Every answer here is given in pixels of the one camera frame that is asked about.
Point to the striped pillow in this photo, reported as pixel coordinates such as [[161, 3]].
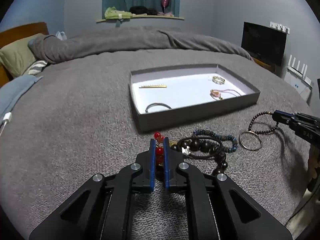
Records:
[[36, 68]]

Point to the black television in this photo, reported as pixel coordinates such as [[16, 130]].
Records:
[[264, 43]]

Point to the olive green pillow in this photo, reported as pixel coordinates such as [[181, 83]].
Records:
[[16, 57]]

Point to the grey bed sheet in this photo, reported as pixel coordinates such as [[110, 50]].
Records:
[[77, 121]]

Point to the white wall switches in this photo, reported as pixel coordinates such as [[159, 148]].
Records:
[[280, 27]]

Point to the grey duvet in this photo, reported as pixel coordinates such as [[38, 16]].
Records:
[[53, 50]]

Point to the wooden window sill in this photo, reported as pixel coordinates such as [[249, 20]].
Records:
[[145, 16]]

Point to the black cloth on sill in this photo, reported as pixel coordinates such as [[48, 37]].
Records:
[[141, 10]]

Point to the wooden tv stand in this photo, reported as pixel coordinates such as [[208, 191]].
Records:
[[268, 67]]

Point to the gold hair clip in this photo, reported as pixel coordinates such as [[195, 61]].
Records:
[[153, 86]]

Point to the blue blanket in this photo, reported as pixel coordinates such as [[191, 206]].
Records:
[[11, 92]]

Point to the red bead gold jewelry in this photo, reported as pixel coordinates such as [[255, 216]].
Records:
[[159, 150]]

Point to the grey jewelry tray box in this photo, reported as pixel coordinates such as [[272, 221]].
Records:
[[194, 92]]

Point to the person's right hand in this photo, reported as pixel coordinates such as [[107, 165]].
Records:
[[313, 167]]

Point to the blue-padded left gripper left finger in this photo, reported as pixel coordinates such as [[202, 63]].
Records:
[[152, 164]]

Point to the white plastic bag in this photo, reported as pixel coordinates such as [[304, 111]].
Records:
[[61, 35]]

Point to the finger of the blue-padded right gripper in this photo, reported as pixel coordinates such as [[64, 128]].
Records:
[[282, 117]]

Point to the green cloth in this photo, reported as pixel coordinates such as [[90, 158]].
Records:
[[111, 13]]

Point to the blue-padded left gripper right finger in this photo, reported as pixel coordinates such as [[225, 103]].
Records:
[[166, 162]]

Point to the white router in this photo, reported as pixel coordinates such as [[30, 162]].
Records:
[[296, 77]]

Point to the white charger plug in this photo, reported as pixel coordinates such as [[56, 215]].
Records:
[[7, 118]]

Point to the wooden headboard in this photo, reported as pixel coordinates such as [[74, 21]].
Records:
[[17, 33]]

